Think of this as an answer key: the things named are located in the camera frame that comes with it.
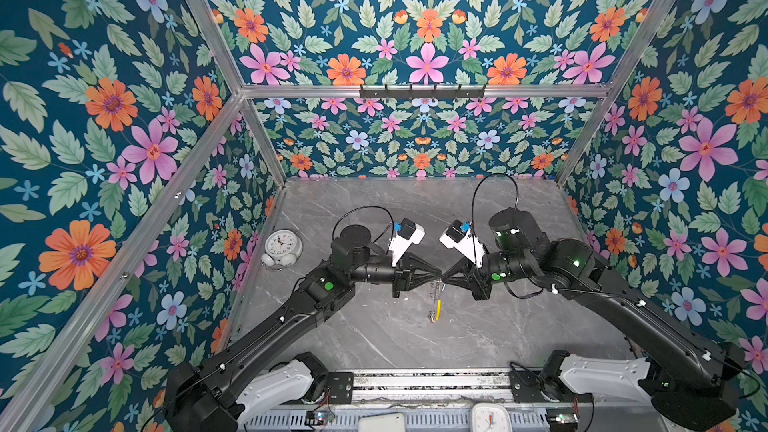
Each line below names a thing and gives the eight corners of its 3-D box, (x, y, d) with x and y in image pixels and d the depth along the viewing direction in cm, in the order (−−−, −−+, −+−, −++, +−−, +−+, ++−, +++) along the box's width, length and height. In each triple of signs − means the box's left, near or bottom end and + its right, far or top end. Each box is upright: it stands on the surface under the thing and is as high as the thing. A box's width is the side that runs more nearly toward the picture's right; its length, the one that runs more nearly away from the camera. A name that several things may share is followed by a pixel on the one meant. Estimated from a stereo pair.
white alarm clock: (261, 272, 96) (256, 265, 93) (274, 236, 105) (269, 228, 102) (296, 272, 96) (292, 265, 93) (306, 235, 105) (302, 228, 102)
